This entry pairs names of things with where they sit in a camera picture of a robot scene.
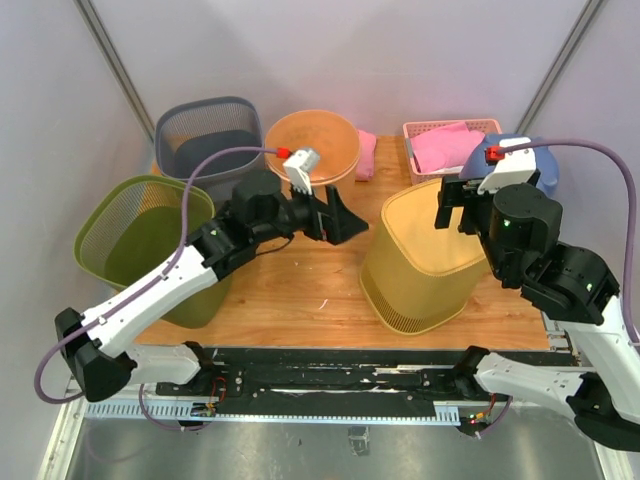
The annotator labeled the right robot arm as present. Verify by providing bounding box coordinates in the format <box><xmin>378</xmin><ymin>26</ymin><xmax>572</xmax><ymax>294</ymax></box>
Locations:
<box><xmin>435</xmin><ymin>175</ymin><xmax>639</xmax><ymax>452</ymax></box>

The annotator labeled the green mesh waste basket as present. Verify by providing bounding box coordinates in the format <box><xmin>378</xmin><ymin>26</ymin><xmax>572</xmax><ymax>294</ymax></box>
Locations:
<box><xmin>73</xmin><ymin>174</ymin><xmax>231</xmax><ymax>329</ymax></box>

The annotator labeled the pink folded cloth in basket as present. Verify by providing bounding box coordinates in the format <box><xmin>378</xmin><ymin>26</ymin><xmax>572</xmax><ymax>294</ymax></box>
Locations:
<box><xmin>410</xmin><ymin>122</ymin><xmax>485</xmax><ymax>174</ymax></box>

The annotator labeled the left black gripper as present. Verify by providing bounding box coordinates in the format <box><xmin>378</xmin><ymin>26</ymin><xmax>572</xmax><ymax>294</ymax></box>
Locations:
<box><xmin>255</xmin><ymin>178</ymin><xmax>370</xmax><ymax>246</ymax></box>

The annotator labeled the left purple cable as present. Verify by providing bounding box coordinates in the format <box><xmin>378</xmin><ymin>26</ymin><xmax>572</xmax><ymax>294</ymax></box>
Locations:
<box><xmin>33</xmin><ymin>144</ymin><xmax>291</xmax><ymax>434</ymax></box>

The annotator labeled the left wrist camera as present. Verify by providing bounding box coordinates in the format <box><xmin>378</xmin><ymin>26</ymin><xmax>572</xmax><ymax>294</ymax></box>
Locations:
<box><xmin>283</xmin><ymin>148</ymin><xmax>320</xmax><ymax>196</ymax></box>

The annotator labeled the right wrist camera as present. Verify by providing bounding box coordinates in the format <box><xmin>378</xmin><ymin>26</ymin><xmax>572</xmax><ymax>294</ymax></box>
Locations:
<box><xmin>477</xmin><ymin>137</ymin><xmax>536</xmax><ymax>195</ymax></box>

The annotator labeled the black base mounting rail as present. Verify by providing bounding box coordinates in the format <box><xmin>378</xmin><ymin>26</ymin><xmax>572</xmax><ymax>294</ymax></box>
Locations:
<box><xmin>145</xmin><ymin>347</ymin><xmax>492</xmax><ymax>420</ymax></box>

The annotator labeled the orange plastic bucket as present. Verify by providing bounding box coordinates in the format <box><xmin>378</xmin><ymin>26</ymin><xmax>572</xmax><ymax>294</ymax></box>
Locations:
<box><xmin>264</xmin><ymin>110</ymin><xmax>360</xmax><ymax>204</ymax></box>

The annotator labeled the yellow slotted plastic basket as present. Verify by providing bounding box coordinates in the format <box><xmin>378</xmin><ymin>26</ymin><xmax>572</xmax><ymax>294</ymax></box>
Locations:
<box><xmin>359</xmin><ymin>180</ymin><xmax>489</xmax><ymax>335</ymax></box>

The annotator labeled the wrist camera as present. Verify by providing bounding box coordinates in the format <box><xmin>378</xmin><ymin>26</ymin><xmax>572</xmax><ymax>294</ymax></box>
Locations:
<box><xmin>283</xmin><ymin>148</ymin><xmax>320</xmax><ymax>196</ymax></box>
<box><xmin>477</xmin><ymin>137</ymin><xmax>536</xmax><ymax>195</ymax></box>

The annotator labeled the pink folded t-shirt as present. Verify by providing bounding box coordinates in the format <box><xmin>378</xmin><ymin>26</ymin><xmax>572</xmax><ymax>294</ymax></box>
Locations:
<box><xmin>356</xmin><ymin>130</ymin><xmax>377</xmax><ymax>182</ymax></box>

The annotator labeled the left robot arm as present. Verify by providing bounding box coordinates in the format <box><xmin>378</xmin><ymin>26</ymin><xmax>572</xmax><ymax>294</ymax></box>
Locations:
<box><xmin>55</xmin><ymin>171</ymin><xmax>368</xmax><ymax>402</ymax></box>

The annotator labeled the grey mesh waste basket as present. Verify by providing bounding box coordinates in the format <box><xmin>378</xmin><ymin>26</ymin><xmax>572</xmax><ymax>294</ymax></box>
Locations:
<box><xmin>155</xmin><ymin>96</ymin><xmax>265</xmax><ymax>207</ymax></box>

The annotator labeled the blue plastic bucket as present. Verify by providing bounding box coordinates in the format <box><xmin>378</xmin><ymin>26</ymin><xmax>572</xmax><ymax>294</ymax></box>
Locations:
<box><xmin>458</xmin><ymin>133</ymin><xmax>559</xmax><ymax>197</ymax></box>

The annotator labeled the pink plastic storage basket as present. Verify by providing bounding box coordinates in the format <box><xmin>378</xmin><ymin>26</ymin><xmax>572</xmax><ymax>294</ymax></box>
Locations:
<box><xmin>403</xmin><ymin>118</ymin><xmax>502</xmax><ymax>185</ymax></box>

